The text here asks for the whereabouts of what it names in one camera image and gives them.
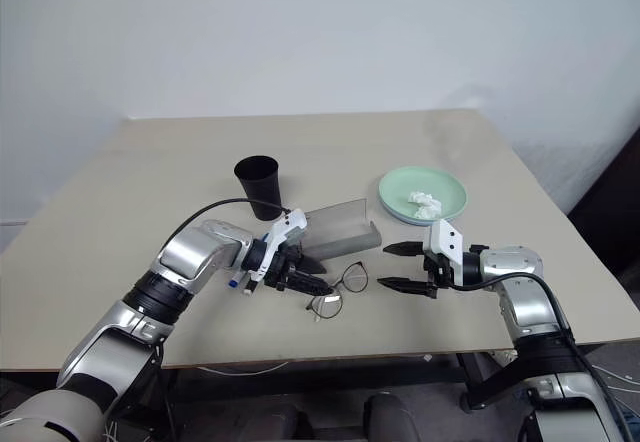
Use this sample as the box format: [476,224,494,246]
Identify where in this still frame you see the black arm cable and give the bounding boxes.
[159,198,294,263]
[447,271,640,442]

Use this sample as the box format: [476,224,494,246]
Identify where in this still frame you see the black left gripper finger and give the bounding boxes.
[287,269,336,297]
[297,251,330,274]

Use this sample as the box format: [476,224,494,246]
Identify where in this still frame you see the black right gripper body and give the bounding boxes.
[422,248,454,292]

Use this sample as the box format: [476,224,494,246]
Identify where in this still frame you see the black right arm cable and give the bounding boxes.
[447,271,640,442]

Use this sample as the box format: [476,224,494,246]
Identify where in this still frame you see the dark cabinet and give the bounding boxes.
[566,123,640,309]

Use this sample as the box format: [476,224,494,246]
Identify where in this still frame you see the black table leg frame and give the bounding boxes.
[455,349,524,411]

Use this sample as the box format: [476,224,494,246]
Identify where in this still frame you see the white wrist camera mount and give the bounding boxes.
[247,207,309,284]
[428,219,467,286]

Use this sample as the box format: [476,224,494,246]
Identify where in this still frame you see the black plastic cup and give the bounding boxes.
[233,155,280,223]

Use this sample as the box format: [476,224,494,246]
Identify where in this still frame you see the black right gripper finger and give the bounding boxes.
[382,240,427,259]
[376,275,440,300]

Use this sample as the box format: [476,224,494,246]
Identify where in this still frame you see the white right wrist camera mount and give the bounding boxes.
[428,219,467,286]

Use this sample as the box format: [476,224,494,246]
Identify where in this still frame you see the grey open glasses case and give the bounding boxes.
[298,197,384,266]

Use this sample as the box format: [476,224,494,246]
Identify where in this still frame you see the dark rounded shape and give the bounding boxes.
[361,390,444,442]

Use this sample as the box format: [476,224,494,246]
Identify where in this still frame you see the white wires under table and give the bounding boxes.
[196,358,292,377]

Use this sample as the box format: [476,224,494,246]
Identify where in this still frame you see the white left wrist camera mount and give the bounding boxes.
[247,207,309,284]

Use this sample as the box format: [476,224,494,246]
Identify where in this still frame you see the crumpled white paper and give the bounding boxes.
[406,189,443,221]

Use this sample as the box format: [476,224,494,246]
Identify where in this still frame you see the mint green plate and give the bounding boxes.
[376,163,469,228]

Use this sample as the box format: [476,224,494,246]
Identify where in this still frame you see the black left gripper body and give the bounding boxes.
[263,241,307,293]

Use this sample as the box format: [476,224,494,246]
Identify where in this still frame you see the thin dark-framed glasses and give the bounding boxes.
[305,260,371,325]

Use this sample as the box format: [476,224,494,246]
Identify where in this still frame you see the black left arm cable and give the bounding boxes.
[159,198,294,263]

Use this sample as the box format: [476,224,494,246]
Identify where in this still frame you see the white wires on floor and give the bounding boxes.
[583,355,640,394]

